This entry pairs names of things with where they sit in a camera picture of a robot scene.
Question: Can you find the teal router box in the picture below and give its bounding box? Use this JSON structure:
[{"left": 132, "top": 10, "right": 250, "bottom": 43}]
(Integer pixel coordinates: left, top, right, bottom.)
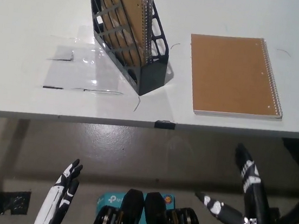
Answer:
[{"left": 94, "top": 184, "right": 177, "bottom": 224}]

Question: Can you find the clear plastic sheet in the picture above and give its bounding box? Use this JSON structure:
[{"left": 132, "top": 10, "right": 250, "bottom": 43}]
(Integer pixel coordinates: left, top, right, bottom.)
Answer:
[{"left": 42, "top": 20, "right": 133, "bottom": 98}]

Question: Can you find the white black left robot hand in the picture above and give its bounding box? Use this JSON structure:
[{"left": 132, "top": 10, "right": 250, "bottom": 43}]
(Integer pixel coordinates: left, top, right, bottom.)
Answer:
[{"left": 32, "top": 154, "right": 84, "bottom": 224}]

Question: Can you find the black lattice magazine holder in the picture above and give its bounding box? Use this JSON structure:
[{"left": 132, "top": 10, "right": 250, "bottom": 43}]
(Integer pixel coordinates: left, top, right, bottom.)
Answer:
[{"left": 73, "top": 0, "right": 177, "bottom": 100}]

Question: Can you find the grey tape patch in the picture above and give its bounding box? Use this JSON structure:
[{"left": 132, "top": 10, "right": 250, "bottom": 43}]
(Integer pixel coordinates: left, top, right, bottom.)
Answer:
[{"left": 53, "top": 44, "right": 76, "bottom": 62}]

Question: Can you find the black table edge clip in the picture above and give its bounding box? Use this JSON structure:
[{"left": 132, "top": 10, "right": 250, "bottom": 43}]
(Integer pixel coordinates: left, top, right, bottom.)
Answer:
[{"left": 154, "top": 119, "right": 177, "bottom": 130}]

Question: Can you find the brown spiral notebook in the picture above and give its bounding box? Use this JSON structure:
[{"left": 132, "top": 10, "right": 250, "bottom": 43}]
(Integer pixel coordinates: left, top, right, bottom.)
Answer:
[
  {"left": 181, "top": 29, "right": 292, "bottom": 126},
  {"left": 86, "top": 0, "right": 160, "bottom": 69}
]

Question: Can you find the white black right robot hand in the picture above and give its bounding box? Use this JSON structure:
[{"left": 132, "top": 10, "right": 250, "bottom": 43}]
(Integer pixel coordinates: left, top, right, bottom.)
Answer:
[{"left": 191, "top": 138, "right": 282, "bottom": 224}]

